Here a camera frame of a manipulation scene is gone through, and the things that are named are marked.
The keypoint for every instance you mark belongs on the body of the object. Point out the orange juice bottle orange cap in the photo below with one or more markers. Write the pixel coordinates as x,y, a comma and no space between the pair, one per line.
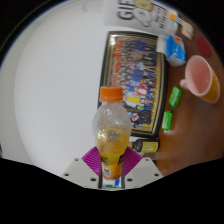
111,130

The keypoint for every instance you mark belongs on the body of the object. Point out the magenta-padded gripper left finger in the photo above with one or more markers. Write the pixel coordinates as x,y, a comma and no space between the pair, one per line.
80,171

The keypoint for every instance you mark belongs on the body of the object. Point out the small white snack packet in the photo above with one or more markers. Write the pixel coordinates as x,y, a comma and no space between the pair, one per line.
187,30

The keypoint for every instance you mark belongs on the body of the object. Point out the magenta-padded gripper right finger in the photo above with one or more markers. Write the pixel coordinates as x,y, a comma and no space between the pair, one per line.
143,171

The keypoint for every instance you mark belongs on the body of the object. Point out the framed group photo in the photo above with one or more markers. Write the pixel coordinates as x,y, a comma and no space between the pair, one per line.
136,66

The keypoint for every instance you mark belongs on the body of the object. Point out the pink and yellow mug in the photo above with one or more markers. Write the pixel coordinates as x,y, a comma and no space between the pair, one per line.
200,80

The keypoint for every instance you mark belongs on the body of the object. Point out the white printed gift bag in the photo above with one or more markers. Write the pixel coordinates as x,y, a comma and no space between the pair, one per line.
143,15

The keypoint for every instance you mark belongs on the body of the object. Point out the blue tissue pack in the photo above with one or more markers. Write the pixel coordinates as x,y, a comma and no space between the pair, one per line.
175,50

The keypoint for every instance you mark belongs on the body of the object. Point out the flat round red coaster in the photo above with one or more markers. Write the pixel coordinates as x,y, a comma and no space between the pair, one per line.
203,46

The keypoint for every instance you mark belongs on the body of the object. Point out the dark amber yellow-label bottle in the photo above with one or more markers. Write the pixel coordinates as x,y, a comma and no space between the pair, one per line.
146,146

